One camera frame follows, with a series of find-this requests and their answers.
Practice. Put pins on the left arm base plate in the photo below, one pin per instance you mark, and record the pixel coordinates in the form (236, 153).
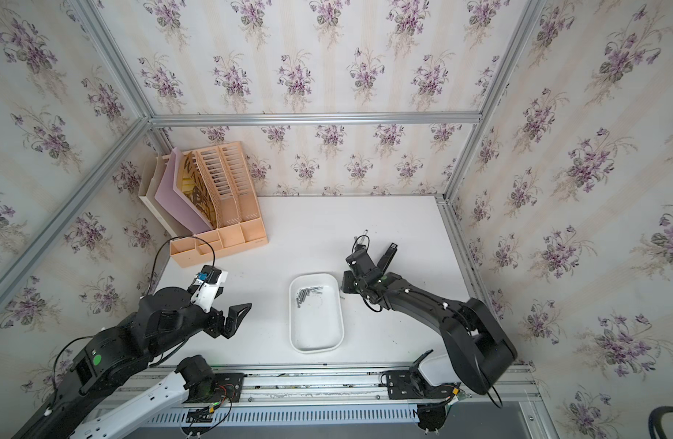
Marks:
(223, 386)

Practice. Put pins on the black stapler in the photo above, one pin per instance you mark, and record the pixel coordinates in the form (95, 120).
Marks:
(388, 256)

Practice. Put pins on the aluminium mounting rail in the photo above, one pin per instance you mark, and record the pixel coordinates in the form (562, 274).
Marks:
(354, 384)

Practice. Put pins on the beige folder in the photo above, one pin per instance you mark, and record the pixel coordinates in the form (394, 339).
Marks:
(152, 172)

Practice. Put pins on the white plastic storage tray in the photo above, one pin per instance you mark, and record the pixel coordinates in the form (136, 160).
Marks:
(317, 326)

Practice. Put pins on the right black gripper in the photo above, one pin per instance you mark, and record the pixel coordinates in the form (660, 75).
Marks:
(345, 284)

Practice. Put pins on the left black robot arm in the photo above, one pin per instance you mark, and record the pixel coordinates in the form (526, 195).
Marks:
(163, 321)

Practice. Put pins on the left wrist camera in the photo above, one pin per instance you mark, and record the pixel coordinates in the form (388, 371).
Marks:
(206, 287)

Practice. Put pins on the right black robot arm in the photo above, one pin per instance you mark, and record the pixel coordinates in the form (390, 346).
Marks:
(479, 350)

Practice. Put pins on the pink folder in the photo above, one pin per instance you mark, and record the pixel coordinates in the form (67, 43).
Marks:
(173, 199)

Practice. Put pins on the pile of silver screws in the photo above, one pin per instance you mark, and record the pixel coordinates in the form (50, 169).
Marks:
(304, 293)

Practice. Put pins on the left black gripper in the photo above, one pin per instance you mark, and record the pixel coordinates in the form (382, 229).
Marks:
(217, 328)

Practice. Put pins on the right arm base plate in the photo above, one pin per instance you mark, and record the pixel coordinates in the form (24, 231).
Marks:
(402, 384)

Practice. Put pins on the beige desk file organizer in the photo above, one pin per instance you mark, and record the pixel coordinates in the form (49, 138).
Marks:
(218, 182)

